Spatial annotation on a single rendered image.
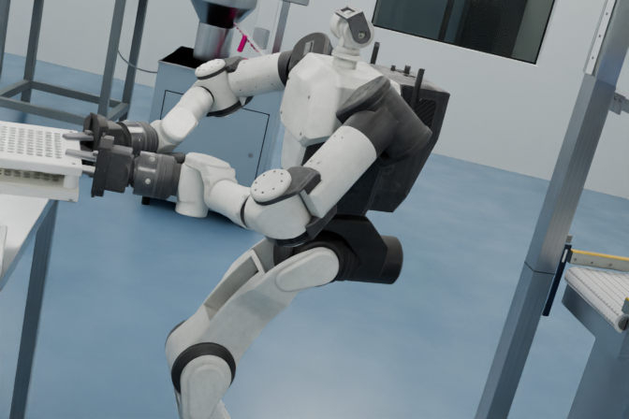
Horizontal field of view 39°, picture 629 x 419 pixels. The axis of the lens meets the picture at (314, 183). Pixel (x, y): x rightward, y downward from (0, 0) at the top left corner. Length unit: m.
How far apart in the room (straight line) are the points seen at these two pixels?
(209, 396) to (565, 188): 0.98
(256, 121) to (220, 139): 0.21
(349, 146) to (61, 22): 5.97
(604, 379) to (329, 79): 1.07
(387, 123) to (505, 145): 5.68
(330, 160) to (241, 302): 0.50
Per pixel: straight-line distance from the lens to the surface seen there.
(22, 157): 1.74
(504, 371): 2.41
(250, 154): 4.46
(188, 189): 1.76
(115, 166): 1.76
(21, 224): 1.94
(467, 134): 7.25
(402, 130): 1.67
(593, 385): 2.41
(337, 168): 1.58
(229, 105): 2.21
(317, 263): 1.93
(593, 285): 2.24
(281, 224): 1.58
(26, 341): 2.57
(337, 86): 1.77
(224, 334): 2.00
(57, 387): 3.04
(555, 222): 2.27
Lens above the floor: 1.61
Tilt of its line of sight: 17 degrees down
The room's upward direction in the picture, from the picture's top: 13 degrees clockwise
